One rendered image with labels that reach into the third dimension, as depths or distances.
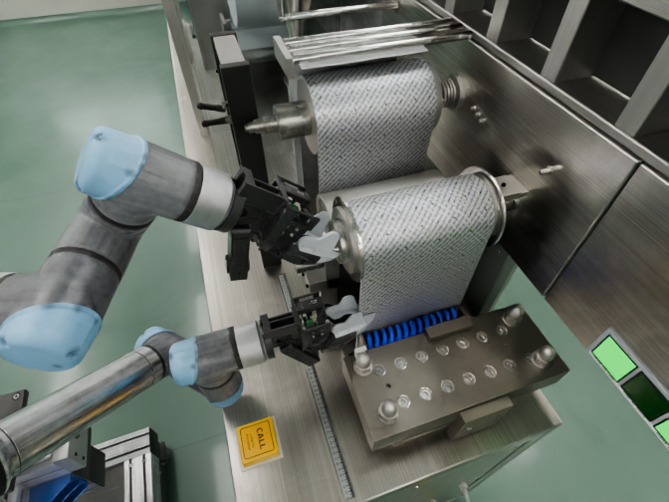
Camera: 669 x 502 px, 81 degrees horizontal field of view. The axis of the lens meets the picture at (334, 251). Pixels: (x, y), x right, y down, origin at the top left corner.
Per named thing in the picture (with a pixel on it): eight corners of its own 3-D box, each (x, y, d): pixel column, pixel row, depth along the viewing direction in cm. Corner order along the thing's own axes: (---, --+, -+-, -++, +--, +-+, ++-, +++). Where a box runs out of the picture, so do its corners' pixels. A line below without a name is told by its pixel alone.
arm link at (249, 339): (246, 376, 69) (239, 336, 74) (272, 368, 70) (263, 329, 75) (238, 356, 63) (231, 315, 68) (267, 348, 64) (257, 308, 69)
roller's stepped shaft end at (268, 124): (245, 131, 75) (242, 116, 73) (276, 125, 76) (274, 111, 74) (248, 140, 73) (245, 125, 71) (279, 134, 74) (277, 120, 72)
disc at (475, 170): (447, 211, 81) (465, 149, 70) (449, 210, 82) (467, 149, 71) (488, 263, 72) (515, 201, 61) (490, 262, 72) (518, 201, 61)
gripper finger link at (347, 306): (376, 296, 71) (328, 310, 69) (373, 313, 76) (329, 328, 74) (369, 283, 73) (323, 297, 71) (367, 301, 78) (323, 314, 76)
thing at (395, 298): (355, 335, 80) (360, 280, 66) (458, 304, 85) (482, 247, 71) (356, 337, 80) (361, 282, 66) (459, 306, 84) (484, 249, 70)
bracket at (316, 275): (306, 327, 95) (297, 242, 72) (332, 320, 96) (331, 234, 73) (312, 345, 92) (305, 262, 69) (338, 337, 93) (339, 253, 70)
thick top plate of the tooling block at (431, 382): (341, 371, 80) (342, 357, 76) (510, 317, 89) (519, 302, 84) (371, 451, 70) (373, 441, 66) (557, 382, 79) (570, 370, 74)
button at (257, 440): (238, 430, 79) (236, 427, 77) (272, 419, 81) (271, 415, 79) (244, 467, 75) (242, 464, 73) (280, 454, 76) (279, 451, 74)
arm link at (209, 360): (179, 357, 72) (164, 334, 66) (239, 340, 74) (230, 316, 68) (183, 397, 67) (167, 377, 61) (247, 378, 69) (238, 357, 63)
